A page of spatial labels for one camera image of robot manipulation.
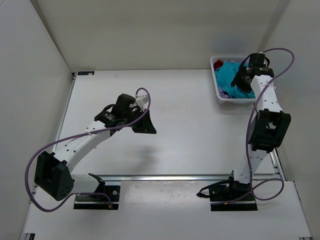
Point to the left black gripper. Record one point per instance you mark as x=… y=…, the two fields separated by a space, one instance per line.
x=146 y=125

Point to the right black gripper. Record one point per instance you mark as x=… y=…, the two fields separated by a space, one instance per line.
x=238 y=82

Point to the teal t shirt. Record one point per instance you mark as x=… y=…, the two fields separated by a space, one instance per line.
x=224 y=76

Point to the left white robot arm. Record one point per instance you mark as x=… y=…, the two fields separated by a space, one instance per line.
x=54 y=170

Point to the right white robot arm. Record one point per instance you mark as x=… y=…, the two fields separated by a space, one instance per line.
x=268 y=123

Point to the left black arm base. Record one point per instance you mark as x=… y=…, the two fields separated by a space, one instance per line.
x=108 y=201

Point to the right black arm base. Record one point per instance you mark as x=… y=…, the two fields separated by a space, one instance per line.
x=229 y=196

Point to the white plastic basket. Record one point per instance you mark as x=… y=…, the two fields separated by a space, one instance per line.
x=230 y=58

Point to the lilac t shirt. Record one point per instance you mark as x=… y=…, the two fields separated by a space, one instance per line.
x=222 y=93

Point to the red t shirt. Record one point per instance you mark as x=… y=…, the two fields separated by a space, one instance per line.
x=217 y=64

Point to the dark label sticker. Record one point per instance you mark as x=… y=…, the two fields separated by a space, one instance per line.
x=86 y=73

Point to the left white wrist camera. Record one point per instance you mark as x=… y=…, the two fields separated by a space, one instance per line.
x=142 y=101

